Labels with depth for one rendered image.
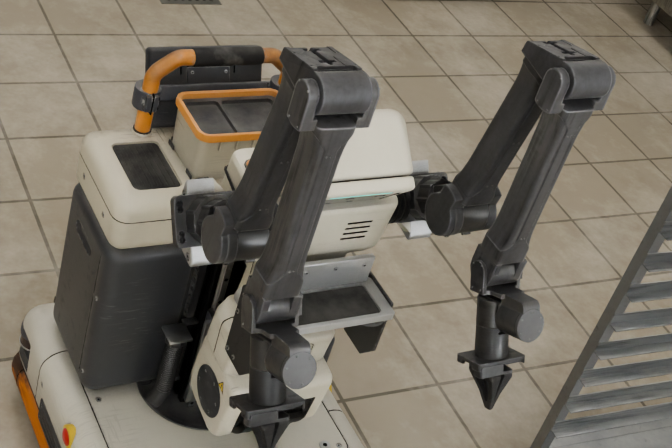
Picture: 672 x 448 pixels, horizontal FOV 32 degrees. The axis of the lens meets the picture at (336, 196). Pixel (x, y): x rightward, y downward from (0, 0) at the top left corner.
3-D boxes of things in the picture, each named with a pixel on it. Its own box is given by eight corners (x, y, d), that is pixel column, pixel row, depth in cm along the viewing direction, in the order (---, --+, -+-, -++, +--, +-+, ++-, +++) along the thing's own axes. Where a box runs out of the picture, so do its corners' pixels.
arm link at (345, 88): (346, 21, 159) (281, 22, 154) (386, 90, 152) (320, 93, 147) (252, 230, 189) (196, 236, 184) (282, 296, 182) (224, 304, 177)
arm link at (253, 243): (239, 203, 189) (209, 206, 186) (267, 205, 180) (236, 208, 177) (242, 259, 189) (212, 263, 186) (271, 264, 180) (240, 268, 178)
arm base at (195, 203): (235, 190, 196) (169, 196, 189) (257, 191, 189) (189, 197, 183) (239, 240, 196) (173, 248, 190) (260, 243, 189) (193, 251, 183)
